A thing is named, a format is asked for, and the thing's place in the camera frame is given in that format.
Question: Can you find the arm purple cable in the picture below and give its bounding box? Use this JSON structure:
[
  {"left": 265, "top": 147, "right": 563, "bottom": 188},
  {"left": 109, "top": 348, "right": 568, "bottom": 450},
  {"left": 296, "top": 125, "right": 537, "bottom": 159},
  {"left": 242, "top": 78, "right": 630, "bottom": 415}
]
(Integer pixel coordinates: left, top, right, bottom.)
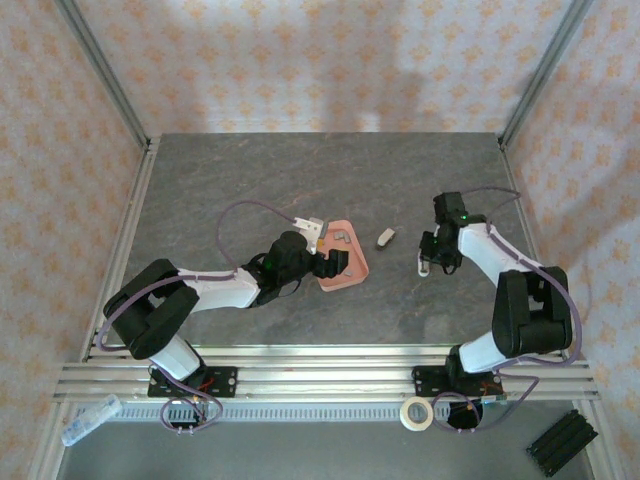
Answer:
[
  {"left": 431, "top": 186, "right": 583, "bottom": 435},
  {"left": 96, "top": 200, "right": 300, "bottom": 435}
]

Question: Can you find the black aluminium extrusion piece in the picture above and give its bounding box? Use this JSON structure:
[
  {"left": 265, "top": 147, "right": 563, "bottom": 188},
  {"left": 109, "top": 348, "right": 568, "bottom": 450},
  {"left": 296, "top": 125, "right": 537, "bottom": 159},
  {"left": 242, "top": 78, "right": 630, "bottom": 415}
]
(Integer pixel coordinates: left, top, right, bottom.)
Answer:
[{"left": 524, "top": 408, "right": 600, "bottom": 479}]

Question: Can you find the white tape roll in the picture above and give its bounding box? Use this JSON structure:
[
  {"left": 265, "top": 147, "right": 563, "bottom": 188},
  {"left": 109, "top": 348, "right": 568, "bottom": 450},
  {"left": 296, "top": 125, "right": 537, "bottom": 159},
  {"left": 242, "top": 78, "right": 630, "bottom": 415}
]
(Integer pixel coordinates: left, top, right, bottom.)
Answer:
[{"left": 399, "top": 396, "right": 435, "bottom": 431}]

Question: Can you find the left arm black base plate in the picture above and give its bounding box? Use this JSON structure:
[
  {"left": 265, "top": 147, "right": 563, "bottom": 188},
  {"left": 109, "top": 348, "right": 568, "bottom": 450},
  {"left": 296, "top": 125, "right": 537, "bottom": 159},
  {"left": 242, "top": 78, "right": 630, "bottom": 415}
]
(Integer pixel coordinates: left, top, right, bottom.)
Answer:
[{"left": 147, "top": 366, "right": 238, "bottom": 400}]

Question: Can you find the aluminium front rail beam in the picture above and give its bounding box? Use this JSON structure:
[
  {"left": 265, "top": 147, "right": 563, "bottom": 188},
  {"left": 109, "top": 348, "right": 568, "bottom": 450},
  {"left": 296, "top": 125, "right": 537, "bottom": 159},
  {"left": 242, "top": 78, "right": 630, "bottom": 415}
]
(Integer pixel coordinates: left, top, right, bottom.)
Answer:
[{"left": 52, "top": 343, "right": 601, "bottom": 404}]

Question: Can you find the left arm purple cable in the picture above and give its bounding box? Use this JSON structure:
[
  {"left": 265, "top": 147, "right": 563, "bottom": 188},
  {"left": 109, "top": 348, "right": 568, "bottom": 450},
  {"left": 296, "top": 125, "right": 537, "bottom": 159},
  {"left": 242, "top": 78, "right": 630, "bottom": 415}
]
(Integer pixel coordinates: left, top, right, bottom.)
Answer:
[{"left": 96, "top": 200, "right": 300, "bottom": 435}]

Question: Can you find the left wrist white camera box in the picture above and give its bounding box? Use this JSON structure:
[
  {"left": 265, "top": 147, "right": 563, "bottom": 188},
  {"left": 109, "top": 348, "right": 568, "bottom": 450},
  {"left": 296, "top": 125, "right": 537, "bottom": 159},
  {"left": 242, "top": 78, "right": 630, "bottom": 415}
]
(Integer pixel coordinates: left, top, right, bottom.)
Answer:
[{"left": 293, "top": 216, "right": 329, "bottom": 254}]

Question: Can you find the pink plastic tray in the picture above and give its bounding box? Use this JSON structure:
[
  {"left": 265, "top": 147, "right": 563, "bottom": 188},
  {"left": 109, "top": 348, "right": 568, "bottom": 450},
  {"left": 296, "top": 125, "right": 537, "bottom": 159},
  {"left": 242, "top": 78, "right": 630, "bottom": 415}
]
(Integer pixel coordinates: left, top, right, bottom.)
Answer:
[{"left": 317, "top": 218, "right": 371, "bottom": 294}]

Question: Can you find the aluminium upright post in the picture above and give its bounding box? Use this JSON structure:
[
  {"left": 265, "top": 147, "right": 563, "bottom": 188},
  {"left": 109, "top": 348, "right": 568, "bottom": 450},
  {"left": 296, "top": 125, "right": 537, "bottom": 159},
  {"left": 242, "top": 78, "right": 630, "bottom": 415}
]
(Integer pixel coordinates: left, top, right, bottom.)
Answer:
[
  {"left": 498, "top": 0, "right": 597, "bottom": 150},
  {"left": 52, "top": 0, "right": 152, "bottom": 150}
]

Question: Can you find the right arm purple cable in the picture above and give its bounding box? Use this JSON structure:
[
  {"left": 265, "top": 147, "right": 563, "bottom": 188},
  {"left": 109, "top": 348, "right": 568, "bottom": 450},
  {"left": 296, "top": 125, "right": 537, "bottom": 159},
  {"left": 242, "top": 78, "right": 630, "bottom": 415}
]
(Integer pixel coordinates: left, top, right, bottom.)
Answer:
[{"left": 431, "top": 186, "right": 583, "bottom": 435}]

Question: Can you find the grey slotted cable duct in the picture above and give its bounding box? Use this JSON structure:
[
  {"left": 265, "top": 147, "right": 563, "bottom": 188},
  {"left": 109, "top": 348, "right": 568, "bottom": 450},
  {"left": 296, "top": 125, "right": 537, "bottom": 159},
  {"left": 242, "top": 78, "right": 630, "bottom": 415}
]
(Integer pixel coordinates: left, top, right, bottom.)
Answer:
[{"left": 107, "top": 402, "right": 454, "bottom": 424}]

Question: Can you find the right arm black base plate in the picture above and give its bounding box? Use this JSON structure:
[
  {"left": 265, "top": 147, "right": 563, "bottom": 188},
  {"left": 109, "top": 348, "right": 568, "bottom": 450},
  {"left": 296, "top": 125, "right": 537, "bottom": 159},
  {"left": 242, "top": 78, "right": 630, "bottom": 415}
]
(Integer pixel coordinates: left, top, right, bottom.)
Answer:
[{"left": 411, "top": 365, "right": 506, "bottom": 400}]

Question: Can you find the aluminium side rail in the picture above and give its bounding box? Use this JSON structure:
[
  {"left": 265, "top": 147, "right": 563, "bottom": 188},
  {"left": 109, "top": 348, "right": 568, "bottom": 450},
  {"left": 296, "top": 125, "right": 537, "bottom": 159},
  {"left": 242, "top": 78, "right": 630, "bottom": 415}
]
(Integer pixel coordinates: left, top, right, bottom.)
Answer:
[
  {"left": 497, "top": 135, "right": 571, "bottom": 361},
  {"left": 81, "top": 135, "right": 162, "bottom": 359}
]

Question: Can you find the clear plastic bottle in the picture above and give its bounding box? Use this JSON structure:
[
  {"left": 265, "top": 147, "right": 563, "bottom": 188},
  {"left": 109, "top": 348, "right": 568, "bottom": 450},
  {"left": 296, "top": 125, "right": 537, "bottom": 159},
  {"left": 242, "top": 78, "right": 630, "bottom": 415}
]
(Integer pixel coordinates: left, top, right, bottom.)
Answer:
[{"left": 59, "top": 393, "right": 123, "bottom": 448}]

